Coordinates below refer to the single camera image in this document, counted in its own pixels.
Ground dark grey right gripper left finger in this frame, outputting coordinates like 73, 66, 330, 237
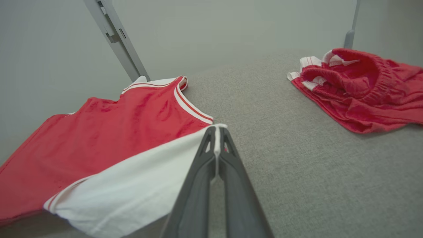
160, 127, 217, 238

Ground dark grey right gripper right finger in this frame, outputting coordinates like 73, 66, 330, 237
219, 127, 274, 238

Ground red jersey with white trim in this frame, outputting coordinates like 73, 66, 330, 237
0, 75, 228, 238

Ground red shorts with white stripes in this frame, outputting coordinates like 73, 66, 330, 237
287, 48, 423, 134

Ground wide grey metal post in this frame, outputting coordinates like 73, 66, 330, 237
83, 0, 151, 82

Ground thin grey metal post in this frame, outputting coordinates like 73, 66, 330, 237
344, 0, 361, 49

